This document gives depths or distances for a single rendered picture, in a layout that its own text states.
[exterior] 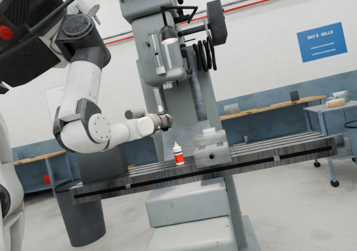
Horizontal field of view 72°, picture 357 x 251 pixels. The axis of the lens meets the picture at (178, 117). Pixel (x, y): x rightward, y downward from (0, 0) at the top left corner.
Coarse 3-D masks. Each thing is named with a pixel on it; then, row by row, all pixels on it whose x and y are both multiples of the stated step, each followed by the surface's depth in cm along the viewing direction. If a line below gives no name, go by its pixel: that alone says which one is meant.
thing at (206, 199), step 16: (160, 192) 109; (176, 192) 104; (192, 192) 100; (208, 192) 99; (224, 192) 98; (160, 208) 102; (176, 208) 101; (192, 208) 100; (208, 208) 99; (224, 208) 98; (160, 224) 102
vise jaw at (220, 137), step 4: (220, 132) 118; (224, 132) 115; (200, 136) 119; (204, 136) 116; (208, 136) 114; (212, 136) 114; (216, 136) 114; (220, 136) 113; (224, 136) 113; (196, 140) 115; (200, 140) 115; (204, 140) 115; (208, 140) 114; (212, 140) 114; (216, 140) 114; (220, 140) 114; (224, 140) 113; (196, 144) 115; (200, 144) 115; (204, 144) 115; (208, 144) 115
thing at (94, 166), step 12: (120, 144) 132; (84, 156) 126; (96, 156) 126; (108, 156) 126; (120, 156) 127; (84, 168) 126; (96, 168) 126; (108, 168) 126; (120, 168) 127; (84, 180) 126
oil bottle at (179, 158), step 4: (176, 144) 120; (176, 148) 118; (180, 148) 119; (176, 152) 118; (180, 152) 119; (176, 156) 118; (180, 156) 118; (176, 160) 119; (180, 160) 118; (176, 164) 119; (180, 164) 118
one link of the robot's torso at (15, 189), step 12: (0, 120) 83; (0, 132) 83; (0, 144) 83; (0, 156) 83; (12, 156) 84; (0, 168) 75; (12, 168) 83; (0, 180) 74; (12, 180) 80; (0, 192) 73; (12, 192) 77; (12, 204) 76
